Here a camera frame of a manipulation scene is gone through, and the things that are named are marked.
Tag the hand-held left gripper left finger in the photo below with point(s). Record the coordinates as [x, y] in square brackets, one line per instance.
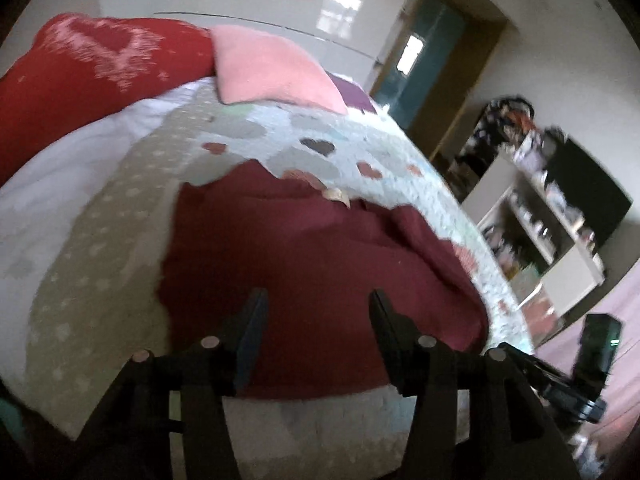
[252, 340]

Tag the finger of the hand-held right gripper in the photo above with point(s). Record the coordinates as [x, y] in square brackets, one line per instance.
[542, 367]

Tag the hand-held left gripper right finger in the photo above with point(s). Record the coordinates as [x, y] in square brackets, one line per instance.
[387, 340]

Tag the maroon garment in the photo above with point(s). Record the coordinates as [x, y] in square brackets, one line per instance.
[310, 270]

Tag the cluttered white shelf unit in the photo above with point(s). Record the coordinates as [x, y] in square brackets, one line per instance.
[560, 270]

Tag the black television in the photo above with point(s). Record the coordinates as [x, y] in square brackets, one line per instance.
[590, 195]

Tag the heart print patchwork quilt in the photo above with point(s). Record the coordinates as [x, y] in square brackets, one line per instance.
[100, 270]

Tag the purple cloth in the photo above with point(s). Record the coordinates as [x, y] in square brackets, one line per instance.
[355, 92]

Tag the white bed sheet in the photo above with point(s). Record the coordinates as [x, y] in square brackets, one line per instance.
[60, 160]

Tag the pink pillow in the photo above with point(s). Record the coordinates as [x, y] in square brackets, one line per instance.
[270, 70]

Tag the teal door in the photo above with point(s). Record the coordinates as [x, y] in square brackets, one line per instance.
[425, 60]

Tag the red blanket with pink print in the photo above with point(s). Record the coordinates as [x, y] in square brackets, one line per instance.
[65, 90]

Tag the wooden door frame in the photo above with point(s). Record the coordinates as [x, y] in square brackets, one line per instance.
[482, 60]

